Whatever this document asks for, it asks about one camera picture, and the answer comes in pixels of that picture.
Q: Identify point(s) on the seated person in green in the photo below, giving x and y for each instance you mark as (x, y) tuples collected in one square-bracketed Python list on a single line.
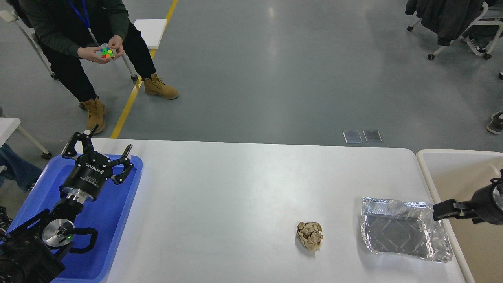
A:
[(71, 30)]

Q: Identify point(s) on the colourful puzzle cube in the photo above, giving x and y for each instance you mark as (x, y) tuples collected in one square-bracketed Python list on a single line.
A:
[(106, 53)]

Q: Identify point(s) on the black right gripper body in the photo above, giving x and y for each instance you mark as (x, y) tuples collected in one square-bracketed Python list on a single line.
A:
[(486, 203)]

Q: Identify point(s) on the crumpled brown paper ball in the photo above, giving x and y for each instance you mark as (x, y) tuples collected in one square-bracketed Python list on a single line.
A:
[(310, 235)]

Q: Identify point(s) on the white board on floor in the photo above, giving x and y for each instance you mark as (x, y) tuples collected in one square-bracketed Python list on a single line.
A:
[(152, 30)]

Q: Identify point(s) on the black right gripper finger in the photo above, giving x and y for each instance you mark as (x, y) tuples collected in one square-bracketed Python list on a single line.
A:
[(452, 208)]

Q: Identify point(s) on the metal floor plate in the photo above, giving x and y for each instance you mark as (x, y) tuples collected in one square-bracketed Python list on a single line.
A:
[(372, 136), (352, 136)]

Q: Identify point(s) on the blue plastic tray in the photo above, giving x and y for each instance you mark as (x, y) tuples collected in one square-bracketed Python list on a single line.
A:
[(108, 215)]

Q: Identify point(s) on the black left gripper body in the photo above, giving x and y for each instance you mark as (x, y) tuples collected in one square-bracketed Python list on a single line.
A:
[(88, 177)]

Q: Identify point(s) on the bystander foot in sneaker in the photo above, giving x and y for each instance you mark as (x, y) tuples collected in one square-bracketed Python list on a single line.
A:
[(495, 126)]

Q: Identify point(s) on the chair with dark coat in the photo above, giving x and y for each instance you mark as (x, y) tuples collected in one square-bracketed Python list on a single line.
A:
[(453, 19)]

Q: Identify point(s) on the beige waste bin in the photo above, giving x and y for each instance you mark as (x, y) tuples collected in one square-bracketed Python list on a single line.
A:
[(457, 174)]

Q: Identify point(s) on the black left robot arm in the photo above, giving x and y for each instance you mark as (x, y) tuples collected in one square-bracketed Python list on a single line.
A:
[(33, 252)]

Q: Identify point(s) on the aluminium foil tray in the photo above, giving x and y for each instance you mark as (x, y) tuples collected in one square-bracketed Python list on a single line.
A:
[(405, 228)]

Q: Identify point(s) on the right metal floor plate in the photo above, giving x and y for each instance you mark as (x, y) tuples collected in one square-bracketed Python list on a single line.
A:
[(372, 136)]

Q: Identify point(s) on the left metal floor plate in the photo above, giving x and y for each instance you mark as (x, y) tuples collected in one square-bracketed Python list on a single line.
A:
[(352, 136)]

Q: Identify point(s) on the blue jeans leg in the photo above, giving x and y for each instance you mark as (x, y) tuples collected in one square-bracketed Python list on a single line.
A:
[(24, 173)]

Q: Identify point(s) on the white chair under person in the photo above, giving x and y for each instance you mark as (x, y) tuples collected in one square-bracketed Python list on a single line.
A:
[(11, 16)]

